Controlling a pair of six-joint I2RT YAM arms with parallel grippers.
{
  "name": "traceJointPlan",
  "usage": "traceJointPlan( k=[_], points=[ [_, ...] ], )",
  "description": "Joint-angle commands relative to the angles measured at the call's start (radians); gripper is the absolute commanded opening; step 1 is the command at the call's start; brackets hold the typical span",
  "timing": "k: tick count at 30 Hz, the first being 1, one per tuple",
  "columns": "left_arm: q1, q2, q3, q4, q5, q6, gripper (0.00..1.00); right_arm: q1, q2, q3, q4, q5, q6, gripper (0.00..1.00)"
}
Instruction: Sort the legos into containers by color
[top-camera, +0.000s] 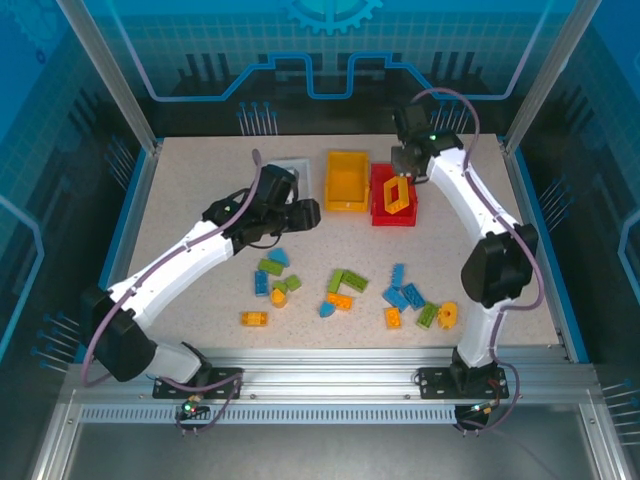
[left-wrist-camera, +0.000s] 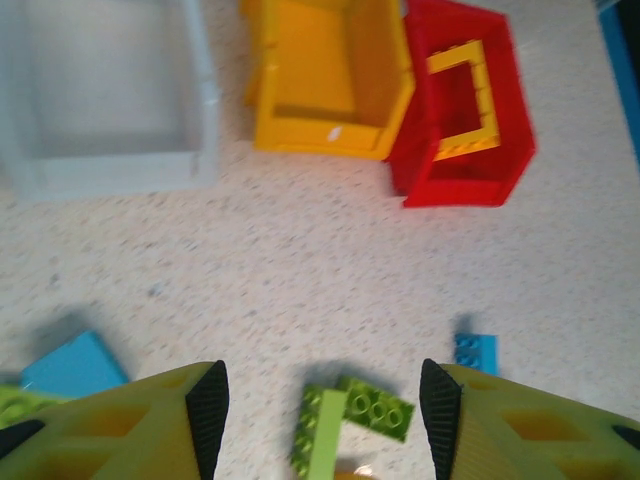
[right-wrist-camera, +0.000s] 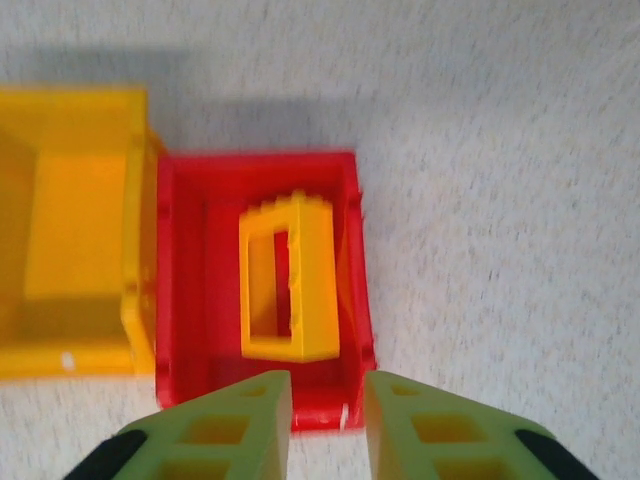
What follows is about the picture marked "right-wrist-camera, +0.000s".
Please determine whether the green right gripper right finger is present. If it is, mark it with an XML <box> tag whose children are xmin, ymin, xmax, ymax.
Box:
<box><xmin>366</xmin><ymin>370</ymin><xmax>604</xmax><ymax>480</ymax></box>

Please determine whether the green right gripper left finger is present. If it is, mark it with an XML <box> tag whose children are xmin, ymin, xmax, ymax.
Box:
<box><xmin>62</xmin><ymin>370</ymin><xmax>293</xmax><ymax>480</ymax></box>

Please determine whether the tall yellow lego frame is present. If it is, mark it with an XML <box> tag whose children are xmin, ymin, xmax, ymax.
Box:
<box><xmin>238</xmin><ymin>189</ymin><xmax>342</xmax><ymax>364</ymax></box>

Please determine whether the yellow plastic bin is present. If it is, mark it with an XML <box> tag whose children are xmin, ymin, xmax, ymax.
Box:
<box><xmin>0</xmin><ymin>87</ymin><xmax>169</xmax><ymax>382</ymax></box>

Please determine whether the red plastic bin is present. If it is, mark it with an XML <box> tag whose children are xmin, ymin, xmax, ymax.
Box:
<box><xmin>154</xmin><ymin>151</ymin><xmax>377</xmax><ymax>435</ymax></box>

